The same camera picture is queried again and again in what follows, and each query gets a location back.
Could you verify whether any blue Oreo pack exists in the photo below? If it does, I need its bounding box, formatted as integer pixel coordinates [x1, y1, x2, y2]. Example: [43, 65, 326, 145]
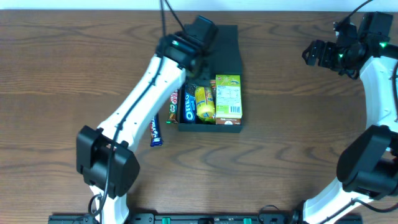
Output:
[183, 84, 197, 123]

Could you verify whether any black gift box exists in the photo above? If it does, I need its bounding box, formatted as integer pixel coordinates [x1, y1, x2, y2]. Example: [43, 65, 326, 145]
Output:
[177, 25, 243, 133]

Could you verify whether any yellow Mentos bottle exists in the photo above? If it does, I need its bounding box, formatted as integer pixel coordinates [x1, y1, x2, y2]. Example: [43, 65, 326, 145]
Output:
[195, 86, 215, 119]

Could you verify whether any green yellow snack box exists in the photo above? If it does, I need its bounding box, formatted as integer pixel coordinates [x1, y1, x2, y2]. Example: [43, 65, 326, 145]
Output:
[215, 75, 243, 119]

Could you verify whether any KitKat Milo bar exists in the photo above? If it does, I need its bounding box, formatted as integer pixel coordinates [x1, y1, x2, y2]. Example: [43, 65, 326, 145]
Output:
[166, 90, 179, 124]

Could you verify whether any colourful gummy candy bag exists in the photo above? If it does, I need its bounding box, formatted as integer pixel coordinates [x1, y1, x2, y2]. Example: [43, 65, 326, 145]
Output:
[199, 80, 216, 124]

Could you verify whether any brown Pocky box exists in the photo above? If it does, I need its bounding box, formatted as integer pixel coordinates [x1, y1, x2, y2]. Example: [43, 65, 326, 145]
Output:
[216, 118, 241, 126]

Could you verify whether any Dairy Milk chocolate bar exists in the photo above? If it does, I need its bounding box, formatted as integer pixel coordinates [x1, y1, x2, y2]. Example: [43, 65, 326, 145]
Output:
[150, 114, 163, 147]

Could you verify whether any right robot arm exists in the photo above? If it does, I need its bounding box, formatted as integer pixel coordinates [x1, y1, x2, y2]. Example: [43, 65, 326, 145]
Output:
[291, 12, 397, 223]

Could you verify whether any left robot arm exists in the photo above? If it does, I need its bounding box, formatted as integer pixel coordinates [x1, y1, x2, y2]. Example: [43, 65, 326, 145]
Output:
[76, 16, 218, 223]

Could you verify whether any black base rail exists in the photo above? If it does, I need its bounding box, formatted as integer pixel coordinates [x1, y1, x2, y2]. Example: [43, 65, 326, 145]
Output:
[48, 212, 363, 224]

